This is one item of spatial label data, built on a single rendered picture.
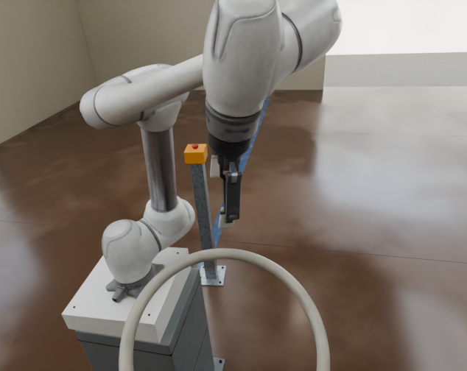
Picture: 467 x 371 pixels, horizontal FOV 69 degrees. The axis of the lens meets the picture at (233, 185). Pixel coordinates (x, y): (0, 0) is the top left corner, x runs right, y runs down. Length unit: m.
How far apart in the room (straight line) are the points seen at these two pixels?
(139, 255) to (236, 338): 1.18
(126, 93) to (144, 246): 0.71
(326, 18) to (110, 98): 0.49
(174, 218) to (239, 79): 0.94
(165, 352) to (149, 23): 6.61
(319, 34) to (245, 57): 0.16
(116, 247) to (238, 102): 0.92
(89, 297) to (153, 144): 0.71
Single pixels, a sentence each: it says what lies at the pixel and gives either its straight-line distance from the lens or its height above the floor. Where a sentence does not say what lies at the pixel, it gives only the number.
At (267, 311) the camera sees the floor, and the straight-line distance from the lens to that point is 2.47.
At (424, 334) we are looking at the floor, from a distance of 2.57.
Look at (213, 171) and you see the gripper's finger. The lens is 0.76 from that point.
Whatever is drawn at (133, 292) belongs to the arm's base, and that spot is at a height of 0.93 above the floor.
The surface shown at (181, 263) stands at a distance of 0.93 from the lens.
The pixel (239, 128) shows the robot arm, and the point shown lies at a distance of 0.53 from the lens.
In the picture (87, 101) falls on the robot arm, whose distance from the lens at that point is 0.94.
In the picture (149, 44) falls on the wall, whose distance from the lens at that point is 7.52.
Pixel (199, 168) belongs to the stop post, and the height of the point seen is 0.96.
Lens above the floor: 1.94
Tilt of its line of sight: 31 degrees down
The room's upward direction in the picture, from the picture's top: 4 degrees counter-clockwise
